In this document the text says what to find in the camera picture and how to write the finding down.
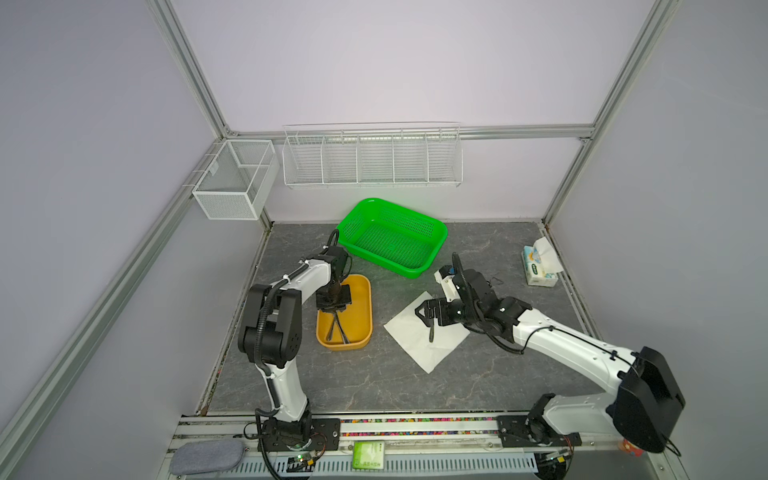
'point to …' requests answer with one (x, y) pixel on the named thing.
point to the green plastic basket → (390, 237)
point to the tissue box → (541, 263)
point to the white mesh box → (237, 179)
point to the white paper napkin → (412, 331)
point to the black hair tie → (498, 280)
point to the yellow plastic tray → (356, 320)
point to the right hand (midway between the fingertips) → (428, 311)
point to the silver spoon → (329, 333)
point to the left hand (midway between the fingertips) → (341, 310)
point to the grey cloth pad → (204, 456)
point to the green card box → (368, 455)
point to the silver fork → (344, 335)
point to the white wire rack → (372, 154)
